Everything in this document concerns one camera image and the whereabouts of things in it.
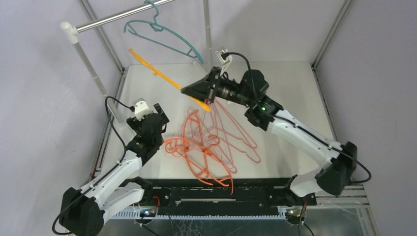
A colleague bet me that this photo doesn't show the pink wire hanger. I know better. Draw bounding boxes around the pink wire hanger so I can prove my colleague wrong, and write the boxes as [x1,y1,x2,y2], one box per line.
[205,101,262,169]
[192,102,259,159]
[182,109,238,174]

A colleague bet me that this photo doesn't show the yellow plastic hanger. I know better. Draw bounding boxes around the yellow plastic hanger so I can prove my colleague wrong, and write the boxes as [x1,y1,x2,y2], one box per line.
[128,48,211,112]

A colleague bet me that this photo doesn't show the teal plastic hanger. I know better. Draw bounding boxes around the teal plastic hanger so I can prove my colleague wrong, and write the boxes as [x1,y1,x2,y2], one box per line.
[123,0,205,64]

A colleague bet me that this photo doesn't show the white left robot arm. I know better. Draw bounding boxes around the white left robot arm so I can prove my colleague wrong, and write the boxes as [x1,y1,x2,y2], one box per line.
[53,100,169,236]

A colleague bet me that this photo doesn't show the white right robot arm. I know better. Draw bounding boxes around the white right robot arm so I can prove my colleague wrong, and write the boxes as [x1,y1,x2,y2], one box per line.
[181,66,357,205]

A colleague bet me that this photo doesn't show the chrome rack top bar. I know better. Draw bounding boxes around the chrome rack top bar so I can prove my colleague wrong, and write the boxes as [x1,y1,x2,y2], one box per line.
[75,0,174,33]

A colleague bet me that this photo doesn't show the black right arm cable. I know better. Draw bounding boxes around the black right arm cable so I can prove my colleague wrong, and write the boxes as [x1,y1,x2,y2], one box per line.
[225,52,372,185]

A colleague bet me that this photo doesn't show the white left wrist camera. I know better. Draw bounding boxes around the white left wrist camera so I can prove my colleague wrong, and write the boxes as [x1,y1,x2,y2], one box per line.
[132,98,153,121]

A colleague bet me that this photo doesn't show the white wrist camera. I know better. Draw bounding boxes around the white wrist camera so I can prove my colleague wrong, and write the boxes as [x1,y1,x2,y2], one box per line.
[132,98,153,121]
[215,48,233,76]

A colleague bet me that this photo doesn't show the white rack right post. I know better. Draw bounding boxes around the white rack right post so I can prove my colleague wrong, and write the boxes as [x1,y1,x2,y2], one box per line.
[203,0,213,70]

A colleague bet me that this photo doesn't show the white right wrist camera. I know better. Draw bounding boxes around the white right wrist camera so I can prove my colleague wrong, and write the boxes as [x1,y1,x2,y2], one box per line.
[215,48,233,76]

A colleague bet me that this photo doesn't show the aluminium frame rail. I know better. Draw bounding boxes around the aluminium frame rail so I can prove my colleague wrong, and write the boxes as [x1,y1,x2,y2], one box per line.
[78,0,127,180]

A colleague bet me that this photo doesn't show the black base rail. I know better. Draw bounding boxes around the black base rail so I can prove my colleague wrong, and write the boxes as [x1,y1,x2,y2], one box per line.
[130,178,317,218]

